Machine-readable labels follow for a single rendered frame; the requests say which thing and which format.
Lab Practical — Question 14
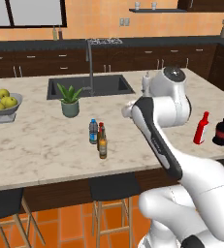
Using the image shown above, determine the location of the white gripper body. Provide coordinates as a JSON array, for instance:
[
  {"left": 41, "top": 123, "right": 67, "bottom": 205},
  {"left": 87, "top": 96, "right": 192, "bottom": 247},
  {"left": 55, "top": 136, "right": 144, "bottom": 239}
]
[{"left": 120, "top": 100, "right": 138, "bottom": 119}]

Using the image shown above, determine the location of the dark sink basin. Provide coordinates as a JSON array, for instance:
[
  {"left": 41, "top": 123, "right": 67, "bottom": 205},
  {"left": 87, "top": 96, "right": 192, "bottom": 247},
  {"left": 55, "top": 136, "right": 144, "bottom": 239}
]
[{"left": 46, "top": 75, "right": 136, "bottom": 101}]

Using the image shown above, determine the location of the red cap dark glass bottle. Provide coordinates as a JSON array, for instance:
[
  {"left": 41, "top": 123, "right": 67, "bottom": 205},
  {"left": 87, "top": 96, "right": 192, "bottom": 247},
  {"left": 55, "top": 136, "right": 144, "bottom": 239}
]
[{"left": 96, "top": 121, "right": 105, "bottom": 152}]

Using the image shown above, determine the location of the clear blue label water bottle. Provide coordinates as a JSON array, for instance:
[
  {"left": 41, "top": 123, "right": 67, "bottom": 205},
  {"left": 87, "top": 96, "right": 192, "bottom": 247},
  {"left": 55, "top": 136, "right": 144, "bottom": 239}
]
[{"left": 88, "top": 118, "right": 99, "bottom": 145}]

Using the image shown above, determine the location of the amber yellow label glass bottle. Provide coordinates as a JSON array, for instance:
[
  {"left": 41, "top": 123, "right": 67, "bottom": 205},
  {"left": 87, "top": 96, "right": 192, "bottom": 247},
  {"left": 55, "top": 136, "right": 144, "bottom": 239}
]
[{"left": 98, "top": 127, "right": 109, "bottom": 160}]

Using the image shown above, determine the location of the long dark wood cupboard run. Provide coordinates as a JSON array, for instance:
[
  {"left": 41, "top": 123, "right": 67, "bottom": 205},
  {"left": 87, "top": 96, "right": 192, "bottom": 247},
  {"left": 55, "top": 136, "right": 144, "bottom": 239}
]
[{"left": 0, "top": 45, "right": 218, "bottom": 80}]

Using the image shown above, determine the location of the grey metal tap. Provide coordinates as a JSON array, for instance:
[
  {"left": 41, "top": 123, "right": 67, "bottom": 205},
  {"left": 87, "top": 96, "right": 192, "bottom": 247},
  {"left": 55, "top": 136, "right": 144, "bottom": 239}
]
[{"left": 84, "top": 39, "right": 97, "bottom": 97}]

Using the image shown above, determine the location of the green plant in grey pot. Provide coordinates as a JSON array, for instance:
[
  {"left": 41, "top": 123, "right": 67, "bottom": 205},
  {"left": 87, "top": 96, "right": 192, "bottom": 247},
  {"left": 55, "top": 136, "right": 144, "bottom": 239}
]
[{"left": 56, "top": 82, "right": 83, "bottom": 119}]

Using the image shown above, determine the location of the hob with metal grates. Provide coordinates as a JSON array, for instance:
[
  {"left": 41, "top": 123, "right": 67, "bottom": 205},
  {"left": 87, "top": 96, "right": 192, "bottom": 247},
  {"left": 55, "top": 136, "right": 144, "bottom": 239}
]
[{"left": 89, "top": 37, "right": 124, "bottom": 46}]

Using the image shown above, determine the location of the black seat wooden stool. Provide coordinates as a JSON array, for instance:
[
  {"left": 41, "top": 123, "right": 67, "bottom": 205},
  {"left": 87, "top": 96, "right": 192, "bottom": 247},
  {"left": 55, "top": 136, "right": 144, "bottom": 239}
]
[
  {"left": 0, "top": 187, "right": 47, "bottom": 248},
  {"left": 88, "top": 172, "right": 143, "bottom": 248}
]

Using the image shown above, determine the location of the dark red label round bottle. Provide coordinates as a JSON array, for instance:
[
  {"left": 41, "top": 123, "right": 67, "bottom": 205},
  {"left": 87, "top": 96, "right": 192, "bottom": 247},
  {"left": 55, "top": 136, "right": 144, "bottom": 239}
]
[{"left": 211, "top": 106, "right": 224, "bottom": 147}]

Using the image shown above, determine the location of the dark wood island base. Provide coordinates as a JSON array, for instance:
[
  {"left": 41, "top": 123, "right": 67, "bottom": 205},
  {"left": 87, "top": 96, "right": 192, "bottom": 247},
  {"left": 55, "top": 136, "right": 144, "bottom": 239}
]
[{"left": 19, "top": 157, "right": 224, "bottom": 215}]

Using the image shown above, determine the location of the grey fruit bowl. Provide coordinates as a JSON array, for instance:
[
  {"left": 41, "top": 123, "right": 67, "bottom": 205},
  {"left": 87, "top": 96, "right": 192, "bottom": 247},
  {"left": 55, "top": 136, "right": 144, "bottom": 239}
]
[{"left": 0, "top": 92, "right": 23, "bottom": 125}]

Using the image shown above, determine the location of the grey wall socket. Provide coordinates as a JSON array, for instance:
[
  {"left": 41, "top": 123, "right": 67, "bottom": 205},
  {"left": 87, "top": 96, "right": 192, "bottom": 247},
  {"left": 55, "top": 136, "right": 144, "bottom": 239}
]
[{"left": 118, "top": 17, "right": 131, "bottom": 27}]

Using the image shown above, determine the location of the dark wall shelf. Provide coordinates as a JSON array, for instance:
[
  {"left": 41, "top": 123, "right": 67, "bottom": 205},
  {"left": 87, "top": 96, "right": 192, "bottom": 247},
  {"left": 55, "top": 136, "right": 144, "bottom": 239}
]
[{"left": 128, "top": 8, "right": 188, "bottom": 14}]

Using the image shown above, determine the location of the black frame window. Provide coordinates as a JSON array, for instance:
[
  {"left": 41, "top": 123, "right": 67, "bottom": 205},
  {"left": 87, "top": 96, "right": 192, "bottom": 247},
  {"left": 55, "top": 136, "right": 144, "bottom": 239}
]
[{"left": 0, "top": 0, "right": 68, "bottom": 29}]

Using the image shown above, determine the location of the dark wood wall cupboard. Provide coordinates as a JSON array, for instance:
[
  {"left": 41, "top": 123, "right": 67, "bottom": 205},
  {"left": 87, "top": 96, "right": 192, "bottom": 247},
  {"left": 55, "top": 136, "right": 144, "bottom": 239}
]
[{"left": 177, "top": 0, "right": 224, "bottom": 14}]

